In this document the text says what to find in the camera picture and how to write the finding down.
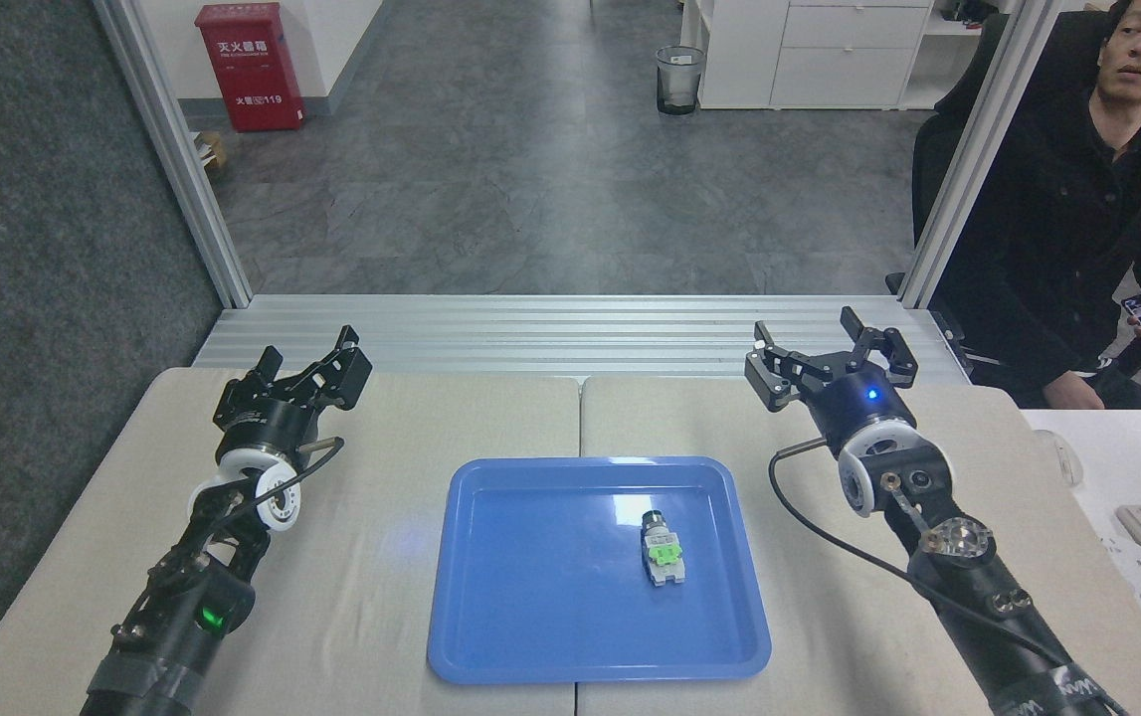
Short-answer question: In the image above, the white drawer cabinet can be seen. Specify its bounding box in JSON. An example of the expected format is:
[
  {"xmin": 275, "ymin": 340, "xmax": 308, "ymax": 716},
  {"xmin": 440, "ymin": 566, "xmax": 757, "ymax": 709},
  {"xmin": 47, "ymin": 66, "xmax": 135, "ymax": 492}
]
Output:
[{"xmin": 679, "ymin": 0, "xmax": 995, "ymax": 111}]

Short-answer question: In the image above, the white computer mouse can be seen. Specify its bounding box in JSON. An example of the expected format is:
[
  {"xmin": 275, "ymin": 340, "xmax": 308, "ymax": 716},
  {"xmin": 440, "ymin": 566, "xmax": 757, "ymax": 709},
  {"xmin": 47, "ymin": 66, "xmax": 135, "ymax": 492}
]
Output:
[{"xmin": 1032, "ymin": 429, "xmax": 1085, "ymax": 489}]

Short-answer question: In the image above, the silver aluminium frame rail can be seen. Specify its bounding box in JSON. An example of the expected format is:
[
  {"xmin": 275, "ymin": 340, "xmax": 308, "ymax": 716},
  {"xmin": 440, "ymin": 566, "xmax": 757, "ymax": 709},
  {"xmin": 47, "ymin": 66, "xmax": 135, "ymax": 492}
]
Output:
[{"xmin": 192, "ymin": 294, "xmax": 975, "ymax": 385}]

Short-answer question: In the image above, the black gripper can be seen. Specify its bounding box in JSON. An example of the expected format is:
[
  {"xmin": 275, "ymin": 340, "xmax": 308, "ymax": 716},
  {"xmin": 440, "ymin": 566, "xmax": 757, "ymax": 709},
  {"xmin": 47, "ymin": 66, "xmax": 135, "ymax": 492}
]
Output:
[
  {"xmin": 215, "ymin": 325, "xmax": 374, "ymax": 458},
  {"xmin": 744, "ymin": 306, "xmax": 920, "ymax": 457}
]

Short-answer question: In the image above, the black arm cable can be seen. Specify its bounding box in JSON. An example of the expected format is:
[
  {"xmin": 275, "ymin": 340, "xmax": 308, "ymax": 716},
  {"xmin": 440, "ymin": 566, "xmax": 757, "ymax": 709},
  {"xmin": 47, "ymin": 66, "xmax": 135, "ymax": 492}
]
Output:
[
  {"xmin": 227, "ymin": 436, "xmax": 347, "ymax": 523},
  {"xmin": 768, "ymin": 437, "xmax": 1133, "ymax": 716}
]

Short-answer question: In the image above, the red fire extinguisher box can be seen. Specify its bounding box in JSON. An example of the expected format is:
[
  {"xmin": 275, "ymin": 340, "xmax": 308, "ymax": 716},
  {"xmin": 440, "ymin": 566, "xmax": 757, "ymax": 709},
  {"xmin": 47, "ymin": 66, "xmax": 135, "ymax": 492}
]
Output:
[{"xmin": 195, "ymin": 2, "xmax": 306, "ymax": 133}]

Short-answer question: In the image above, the person's right hand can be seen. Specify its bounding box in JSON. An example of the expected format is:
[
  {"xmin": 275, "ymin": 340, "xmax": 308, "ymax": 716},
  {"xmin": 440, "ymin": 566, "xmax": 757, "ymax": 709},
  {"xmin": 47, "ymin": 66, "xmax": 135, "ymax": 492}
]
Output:
[{"xmin": 1045, "ymin": 371, "xmax": 1107, "ymax": 411}]

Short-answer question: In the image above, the grey mesh trash bin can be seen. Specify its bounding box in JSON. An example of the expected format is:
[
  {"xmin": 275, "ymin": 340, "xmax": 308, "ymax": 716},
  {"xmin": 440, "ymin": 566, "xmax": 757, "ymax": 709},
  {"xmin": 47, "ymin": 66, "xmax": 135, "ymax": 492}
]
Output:
[{"xmin": 656, "ymin": 46, "xmax": 706, "ymax": 116}]

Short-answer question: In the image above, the small cardboard box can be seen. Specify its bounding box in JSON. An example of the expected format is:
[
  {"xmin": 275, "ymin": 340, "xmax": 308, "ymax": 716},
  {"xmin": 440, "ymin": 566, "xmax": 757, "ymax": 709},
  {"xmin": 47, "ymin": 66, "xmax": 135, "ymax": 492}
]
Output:
[{"xmin": 189, "ymin": 129, "xmax": 231, "ymax": 173}]

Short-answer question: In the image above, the silver aluminium post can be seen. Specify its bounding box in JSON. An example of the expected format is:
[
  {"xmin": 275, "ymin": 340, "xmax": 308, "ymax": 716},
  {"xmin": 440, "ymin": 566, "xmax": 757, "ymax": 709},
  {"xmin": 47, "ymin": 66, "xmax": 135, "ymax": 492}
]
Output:
[
  {"xmin": 898, "ymin": 0, "xmax": 1064, "ymax": 309},
  {"xmin": 93, "ymin": 0, "xmax": 254, "ymax": 309}
]

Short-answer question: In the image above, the person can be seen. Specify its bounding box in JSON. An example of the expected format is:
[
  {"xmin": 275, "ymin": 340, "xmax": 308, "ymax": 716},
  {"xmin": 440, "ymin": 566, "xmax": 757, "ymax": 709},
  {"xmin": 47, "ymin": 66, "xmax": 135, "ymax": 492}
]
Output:
[{"xmin": 931, "ymin": 0, "xmax": 1141, "ymax": 411}]

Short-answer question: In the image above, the blue plastic tray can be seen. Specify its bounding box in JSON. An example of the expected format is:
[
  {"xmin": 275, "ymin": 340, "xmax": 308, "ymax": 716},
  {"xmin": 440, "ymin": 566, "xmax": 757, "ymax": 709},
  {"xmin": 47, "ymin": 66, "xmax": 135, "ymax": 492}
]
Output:
[{"xmin": 427, "ymin": 456, "xmax": 772, "ymax": 685}]

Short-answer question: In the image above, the green and white switch part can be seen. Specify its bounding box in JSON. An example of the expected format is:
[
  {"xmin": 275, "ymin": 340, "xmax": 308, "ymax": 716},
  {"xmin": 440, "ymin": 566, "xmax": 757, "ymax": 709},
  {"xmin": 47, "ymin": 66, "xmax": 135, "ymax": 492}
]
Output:
[{"xmin": 639, "ymin": 508, "xmax": 688, "ymax": 589}]

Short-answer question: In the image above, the black office chair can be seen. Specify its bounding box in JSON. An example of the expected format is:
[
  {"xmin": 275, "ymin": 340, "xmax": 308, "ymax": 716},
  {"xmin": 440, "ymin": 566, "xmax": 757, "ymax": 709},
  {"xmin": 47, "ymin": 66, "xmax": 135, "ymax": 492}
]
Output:
[{"xmin": 885, "ymin": 10, "xmax": 1141, "ymax": 384}]

